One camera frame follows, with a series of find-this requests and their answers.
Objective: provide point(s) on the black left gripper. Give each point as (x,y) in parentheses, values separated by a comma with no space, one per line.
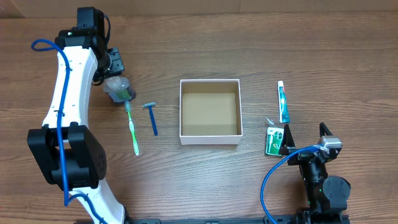
(115,62)

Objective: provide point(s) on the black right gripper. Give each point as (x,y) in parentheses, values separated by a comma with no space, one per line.
(308,156)

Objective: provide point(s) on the clear soap pump bottle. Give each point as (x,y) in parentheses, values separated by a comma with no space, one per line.
(119,89)

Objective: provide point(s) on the green toothbrush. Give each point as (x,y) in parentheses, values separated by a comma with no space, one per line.
(127,107)

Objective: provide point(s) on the blue disposable razor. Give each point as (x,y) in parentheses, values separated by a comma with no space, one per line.
(149,106)

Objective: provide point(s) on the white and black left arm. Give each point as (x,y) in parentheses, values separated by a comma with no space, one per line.
(64,148)

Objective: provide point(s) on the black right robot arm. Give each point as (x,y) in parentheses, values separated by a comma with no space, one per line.
(327,194)

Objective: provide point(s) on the blue toothpaste tube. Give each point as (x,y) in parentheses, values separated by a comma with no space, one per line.
(283,108)

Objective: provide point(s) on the green soap packet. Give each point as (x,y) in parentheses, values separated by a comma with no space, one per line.
(274,139)

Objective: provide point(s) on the white cardboard box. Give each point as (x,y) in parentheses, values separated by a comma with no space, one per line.
(210,112)

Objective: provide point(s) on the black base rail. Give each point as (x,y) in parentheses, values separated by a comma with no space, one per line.
(288,219)

